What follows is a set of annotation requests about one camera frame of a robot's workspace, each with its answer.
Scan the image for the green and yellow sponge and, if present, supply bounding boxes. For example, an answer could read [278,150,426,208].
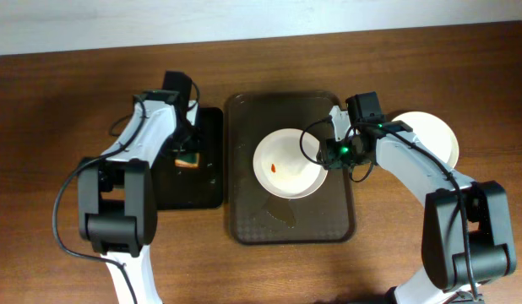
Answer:
[174,152,200,169]

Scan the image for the white plate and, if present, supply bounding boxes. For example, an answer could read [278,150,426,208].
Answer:
[416,127,459,168]
[253,128,328,199]
[389,111,459,164]

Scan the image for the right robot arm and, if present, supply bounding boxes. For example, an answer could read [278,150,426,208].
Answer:
[317,92,517,303]

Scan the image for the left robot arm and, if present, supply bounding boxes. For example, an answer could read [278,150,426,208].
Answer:
[77,71,198,303]

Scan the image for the black rectangular tray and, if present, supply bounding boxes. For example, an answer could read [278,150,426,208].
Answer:
[151,107,224,210]

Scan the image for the brown plastic serving tray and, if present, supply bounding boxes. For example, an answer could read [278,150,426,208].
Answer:
[226,91,356,245]

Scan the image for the black base bracket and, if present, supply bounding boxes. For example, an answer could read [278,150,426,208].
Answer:
[384,290,485,304]

